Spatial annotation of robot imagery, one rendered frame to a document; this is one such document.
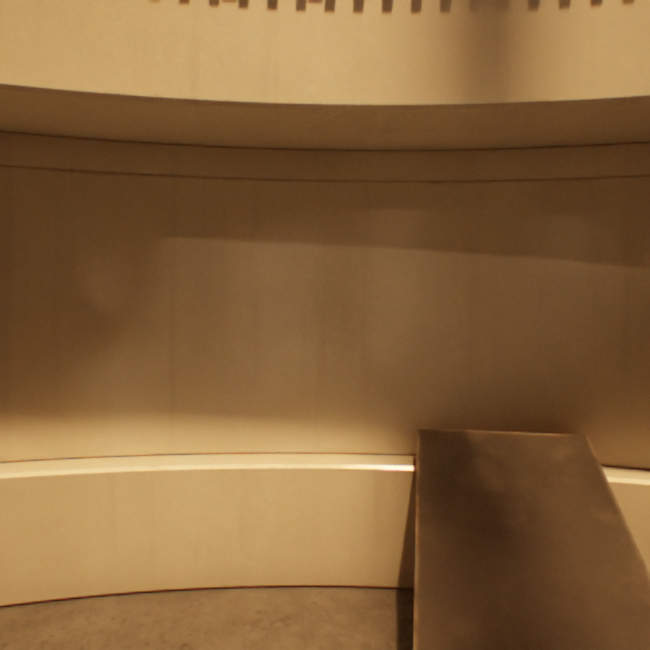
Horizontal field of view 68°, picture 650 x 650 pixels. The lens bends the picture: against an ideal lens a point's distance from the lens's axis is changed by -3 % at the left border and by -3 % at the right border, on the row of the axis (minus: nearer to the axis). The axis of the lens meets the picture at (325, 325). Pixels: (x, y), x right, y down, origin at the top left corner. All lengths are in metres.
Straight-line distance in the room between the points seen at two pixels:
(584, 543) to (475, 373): 0.18
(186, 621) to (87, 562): 0.10
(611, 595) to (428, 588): 0.11
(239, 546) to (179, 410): 0.14
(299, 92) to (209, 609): 0.43
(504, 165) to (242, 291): 0.27
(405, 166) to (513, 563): 0.35
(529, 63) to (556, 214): 0.14
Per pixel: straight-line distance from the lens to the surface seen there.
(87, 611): 0.51
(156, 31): 0.44
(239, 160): 0.50
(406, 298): 0.48
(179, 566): 0.50
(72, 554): 0.51
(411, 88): 0.42
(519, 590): 0.37
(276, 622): 0.47
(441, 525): 0.39
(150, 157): 0.51
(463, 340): 0.49
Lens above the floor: 0.25
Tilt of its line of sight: 2 degrees down
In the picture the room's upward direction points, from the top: 1 degrees clockwise
